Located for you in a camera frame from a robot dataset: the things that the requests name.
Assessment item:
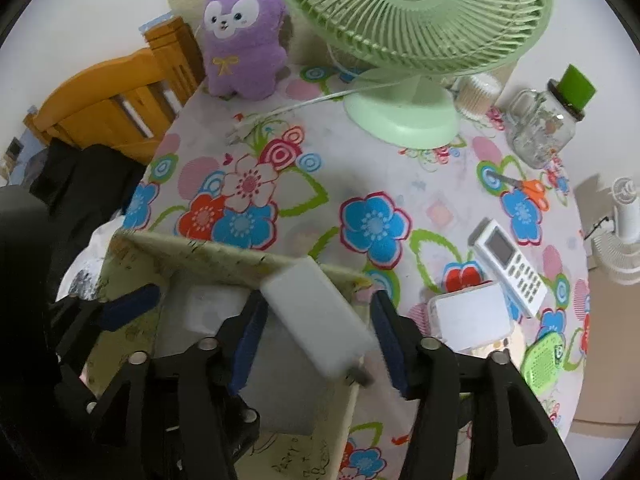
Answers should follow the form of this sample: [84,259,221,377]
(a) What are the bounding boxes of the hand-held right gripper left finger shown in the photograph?
[87,287,271,480]

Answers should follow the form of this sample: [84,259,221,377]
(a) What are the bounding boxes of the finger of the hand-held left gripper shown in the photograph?
[220,394,262,458]
[47,284,161,361]

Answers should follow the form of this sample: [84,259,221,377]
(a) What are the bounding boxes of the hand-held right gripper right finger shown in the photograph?
[371,289,581,480]

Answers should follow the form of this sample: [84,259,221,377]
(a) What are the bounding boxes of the white power adapter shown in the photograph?
[260,256,377,386]

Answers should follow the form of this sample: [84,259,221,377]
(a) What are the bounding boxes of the yellow printed storage box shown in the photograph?
[82,230,373,480]

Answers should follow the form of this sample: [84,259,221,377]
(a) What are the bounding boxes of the white remote control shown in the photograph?
[467,218,549,319]

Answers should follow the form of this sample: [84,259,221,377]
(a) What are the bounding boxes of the white translucent plastic box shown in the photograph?
[170,282,331,436]

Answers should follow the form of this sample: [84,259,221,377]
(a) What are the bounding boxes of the white cube box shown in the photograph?
[426,281,516,356]

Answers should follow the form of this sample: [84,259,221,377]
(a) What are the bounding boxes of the black clothing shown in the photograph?
[30,137,148,281]

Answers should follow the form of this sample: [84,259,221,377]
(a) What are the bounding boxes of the green panda speaker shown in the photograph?
[520,327,568,397]

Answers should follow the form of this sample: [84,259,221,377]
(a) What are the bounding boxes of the floral tablecloth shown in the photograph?
[120,60,593,480]

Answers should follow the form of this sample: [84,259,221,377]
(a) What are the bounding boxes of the orange scissors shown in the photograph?
[487,170,548,198]

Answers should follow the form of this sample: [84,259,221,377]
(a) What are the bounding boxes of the beige wooden cabinet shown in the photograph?
[570,280,636,441]

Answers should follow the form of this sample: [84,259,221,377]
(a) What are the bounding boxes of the green desk fan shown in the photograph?
[268,0,555,150]

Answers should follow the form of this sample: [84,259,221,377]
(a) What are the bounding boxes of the white floor fan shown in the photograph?
[590,176,640,287]

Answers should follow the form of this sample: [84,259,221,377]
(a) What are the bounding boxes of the cotton swab container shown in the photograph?
[452,72,502,121]

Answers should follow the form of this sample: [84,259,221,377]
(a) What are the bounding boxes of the glass jar with green lid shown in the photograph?
[505,64,598,170]

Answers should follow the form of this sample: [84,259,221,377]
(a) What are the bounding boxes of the purple plush toy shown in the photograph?
[201,0,288,99]

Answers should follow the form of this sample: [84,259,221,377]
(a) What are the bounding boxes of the black fan cable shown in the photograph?
[580,216,612,241]

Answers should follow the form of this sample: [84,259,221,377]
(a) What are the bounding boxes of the white power cable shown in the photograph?
[226,42,396,147]

